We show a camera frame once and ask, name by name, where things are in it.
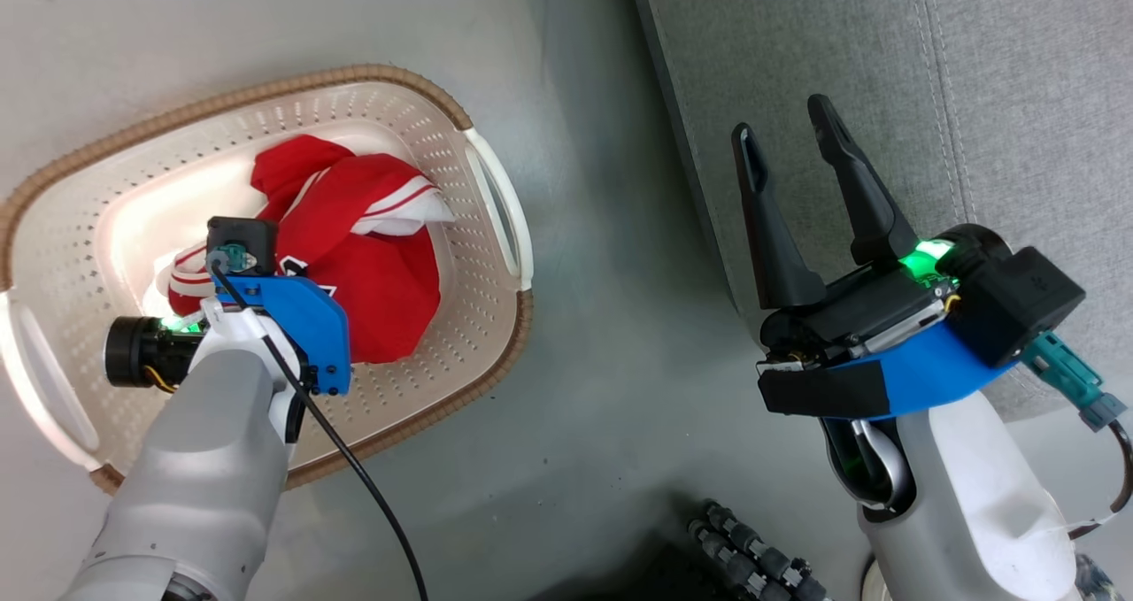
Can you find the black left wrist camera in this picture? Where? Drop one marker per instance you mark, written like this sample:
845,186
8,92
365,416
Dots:
252,234

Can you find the teal right camera connector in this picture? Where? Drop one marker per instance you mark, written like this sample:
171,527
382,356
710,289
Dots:
1075,380

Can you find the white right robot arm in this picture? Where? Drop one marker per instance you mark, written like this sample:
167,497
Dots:
974,504

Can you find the teal left camera connector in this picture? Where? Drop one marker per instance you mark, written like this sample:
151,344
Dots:
232,256

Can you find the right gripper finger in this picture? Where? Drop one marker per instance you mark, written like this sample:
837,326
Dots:
774,238
863,194

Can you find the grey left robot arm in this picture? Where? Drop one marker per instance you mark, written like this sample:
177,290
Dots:
204,477

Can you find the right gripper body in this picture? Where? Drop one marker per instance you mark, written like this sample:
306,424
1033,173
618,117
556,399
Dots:
850,318

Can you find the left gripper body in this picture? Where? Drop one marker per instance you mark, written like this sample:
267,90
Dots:
133,353

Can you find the grey fabric sofa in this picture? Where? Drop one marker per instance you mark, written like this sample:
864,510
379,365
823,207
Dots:
885,52

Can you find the red and white jersey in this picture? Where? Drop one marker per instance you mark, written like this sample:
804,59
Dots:
381,273

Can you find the teal camera connector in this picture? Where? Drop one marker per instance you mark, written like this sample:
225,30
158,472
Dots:
232,256
1075,380

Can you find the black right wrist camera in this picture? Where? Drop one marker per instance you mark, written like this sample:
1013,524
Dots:
1018,304

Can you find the cream perforated laundry basket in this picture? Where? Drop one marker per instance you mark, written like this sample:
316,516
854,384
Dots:
106,194

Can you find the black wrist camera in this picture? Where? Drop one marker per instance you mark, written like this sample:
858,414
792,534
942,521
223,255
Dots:
1018,304
252,234

